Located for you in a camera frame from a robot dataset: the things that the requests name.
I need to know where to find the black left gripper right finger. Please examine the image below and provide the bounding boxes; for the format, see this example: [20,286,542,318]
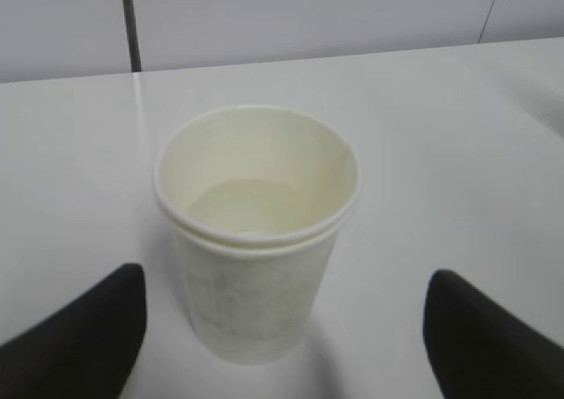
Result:
[422,270,563,398]

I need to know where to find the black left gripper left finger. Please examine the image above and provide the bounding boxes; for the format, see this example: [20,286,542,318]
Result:
[1,263,145,398]

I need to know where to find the white paper cup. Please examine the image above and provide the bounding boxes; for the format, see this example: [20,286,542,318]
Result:
[153,105,361,365]

